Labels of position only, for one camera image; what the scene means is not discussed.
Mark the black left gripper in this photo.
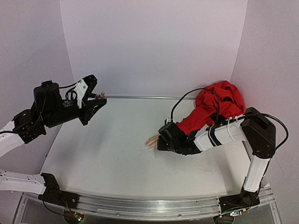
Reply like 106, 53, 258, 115
45, 94, 108, 129

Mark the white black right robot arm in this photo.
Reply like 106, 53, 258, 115
157, 107, 276, 204

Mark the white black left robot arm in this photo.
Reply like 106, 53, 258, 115
0, 75, 107, 204

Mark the mannequin hand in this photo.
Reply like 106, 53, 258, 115
145, 134, 160, 148

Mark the red dress cloth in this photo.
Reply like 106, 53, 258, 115
176, 81, 246, 135

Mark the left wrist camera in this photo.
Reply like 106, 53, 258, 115
74, 79, 88, 109

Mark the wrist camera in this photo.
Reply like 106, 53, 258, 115
74, 79, 88, 109
164, 118, 174, 125

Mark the aluminium table edge rail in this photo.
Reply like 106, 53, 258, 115
107, 95, 195, 100

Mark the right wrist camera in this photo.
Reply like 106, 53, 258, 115
164, 118, 174, 125

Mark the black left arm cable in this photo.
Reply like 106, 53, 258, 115
0, 81, 81, 135

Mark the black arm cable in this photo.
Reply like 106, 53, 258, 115
170, 87, 289, 150
0, 81, 81, 135

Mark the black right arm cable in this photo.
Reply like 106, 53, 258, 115
170, 87, 289, 150

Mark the aluminium front base frame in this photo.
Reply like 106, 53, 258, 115
14, 184, 281, 224

